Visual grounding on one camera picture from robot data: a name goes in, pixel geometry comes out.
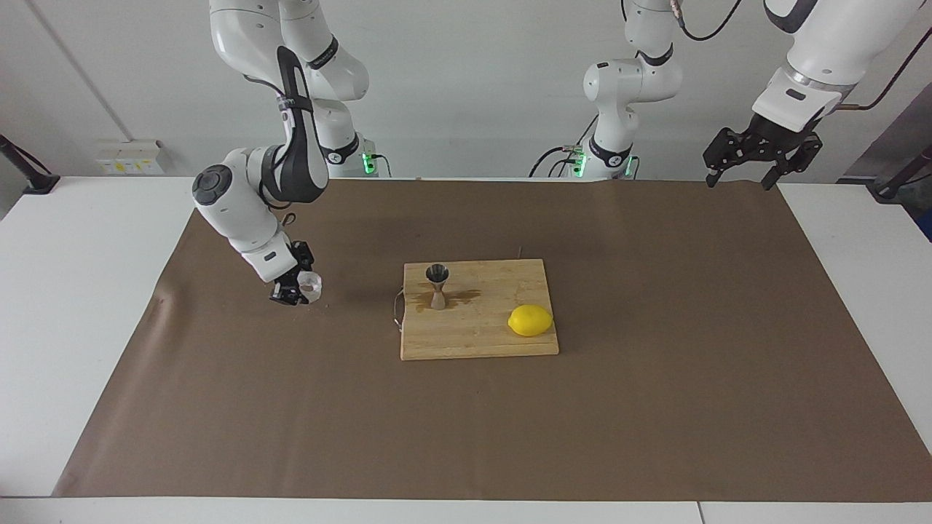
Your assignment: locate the black base cable bundle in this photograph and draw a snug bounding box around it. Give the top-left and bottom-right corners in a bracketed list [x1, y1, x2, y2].
[529, 109, 601, 178]

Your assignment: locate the yellow lemon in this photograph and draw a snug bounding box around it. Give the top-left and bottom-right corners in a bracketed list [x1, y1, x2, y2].
[508, 304, 554, 338]

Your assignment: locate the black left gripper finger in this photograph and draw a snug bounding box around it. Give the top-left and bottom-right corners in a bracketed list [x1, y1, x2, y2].
[761, 137, 824, 191]
[703, 127, 751, 188]

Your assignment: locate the brown paper table mat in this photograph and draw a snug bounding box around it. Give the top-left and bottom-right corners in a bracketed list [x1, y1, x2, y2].
[52, 177, 932, 503]

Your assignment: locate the white wall socket box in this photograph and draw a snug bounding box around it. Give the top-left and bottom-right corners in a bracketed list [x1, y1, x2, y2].
[97, 140, 167, 175]

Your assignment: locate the wooden cutting board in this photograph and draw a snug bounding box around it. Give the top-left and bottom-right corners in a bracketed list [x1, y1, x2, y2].
[391, 258, 560, 362]

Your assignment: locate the steel double jigger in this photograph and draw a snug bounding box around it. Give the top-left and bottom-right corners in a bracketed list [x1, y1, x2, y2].
[425, 263, 451, 311]

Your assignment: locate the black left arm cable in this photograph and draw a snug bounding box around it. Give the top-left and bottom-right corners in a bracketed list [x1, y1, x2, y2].
[674, 0, 932, 112]

